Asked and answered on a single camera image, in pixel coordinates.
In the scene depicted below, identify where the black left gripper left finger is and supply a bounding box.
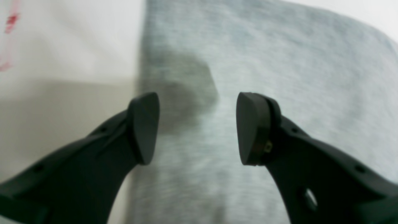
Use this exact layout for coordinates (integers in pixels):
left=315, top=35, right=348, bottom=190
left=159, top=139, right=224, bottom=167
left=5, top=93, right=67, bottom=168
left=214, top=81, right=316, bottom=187
left=0, top=92, right=160, bottom=224

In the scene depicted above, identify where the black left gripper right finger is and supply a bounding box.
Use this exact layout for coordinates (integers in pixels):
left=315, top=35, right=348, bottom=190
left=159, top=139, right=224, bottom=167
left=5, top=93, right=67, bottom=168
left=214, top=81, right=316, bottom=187
left=236, top=92, right=398, bottom=224

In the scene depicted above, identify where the grey t-shirt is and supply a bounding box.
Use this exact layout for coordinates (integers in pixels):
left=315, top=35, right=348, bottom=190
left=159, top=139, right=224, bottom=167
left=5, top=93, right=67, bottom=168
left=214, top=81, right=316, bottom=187
left=126, top=0, right=397, bottom=224

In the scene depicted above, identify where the red tape rectangle marking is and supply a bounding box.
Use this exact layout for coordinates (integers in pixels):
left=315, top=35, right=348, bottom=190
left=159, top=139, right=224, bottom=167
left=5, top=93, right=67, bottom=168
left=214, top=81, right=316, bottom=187
left=0, top=0, right=22, bottom=72

